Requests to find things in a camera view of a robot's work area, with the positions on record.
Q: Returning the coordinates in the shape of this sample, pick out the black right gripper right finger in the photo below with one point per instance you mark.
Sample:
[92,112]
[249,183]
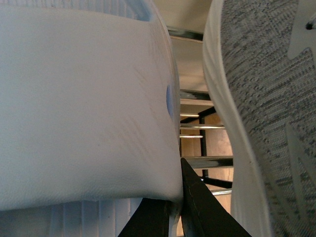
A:
[202,214]

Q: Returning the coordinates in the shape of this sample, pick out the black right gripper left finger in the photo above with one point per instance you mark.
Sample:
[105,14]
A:
[151,219]

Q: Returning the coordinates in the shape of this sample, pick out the light blue slide sandal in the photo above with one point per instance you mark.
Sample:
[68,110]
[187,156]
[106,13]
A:
[89,116]

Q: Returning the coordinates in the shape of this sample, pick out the grey sneaker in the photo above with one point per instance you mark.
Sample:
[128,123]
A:
[259,62]

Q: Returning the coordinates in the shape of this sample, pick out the black metal shoe rack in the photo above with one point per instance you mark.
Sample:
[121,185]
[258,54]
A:
[203,162]

